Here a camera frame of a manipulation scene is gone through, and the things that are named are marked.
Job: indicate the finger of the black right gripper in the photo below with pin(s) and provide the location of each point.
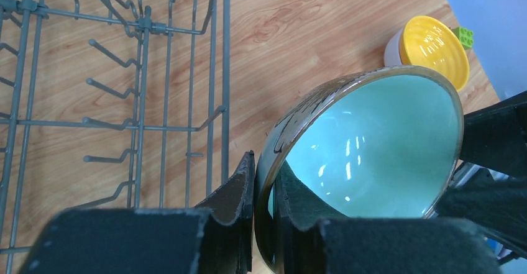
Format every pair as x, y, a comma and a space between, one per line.
495, 137
496, 205

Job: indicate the grey wire dish rack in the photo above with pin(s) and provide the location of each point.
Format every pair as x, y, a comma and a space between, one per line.
109, 104

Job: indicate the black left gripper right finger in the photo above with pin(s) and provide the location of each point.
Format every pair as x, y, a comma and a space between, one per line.
312, 237

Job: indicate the teal and yellow bowls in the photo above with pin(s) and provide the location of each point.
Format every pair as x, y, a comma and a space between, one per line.
375, 144

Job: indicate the white bowl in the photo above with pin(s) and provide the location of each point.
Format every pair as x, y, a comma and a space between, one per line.
392, 56

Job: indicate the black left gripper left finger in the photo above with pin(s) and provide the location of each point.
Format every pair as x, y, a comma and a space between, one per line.
215, 236

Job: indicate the yellow bowl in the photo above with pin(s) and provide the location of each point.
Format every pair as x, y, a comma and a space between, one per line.
428, 42

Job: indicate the small red yellow green toy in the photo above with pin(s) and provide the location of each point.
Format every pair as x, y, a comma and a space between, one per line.
465, 36

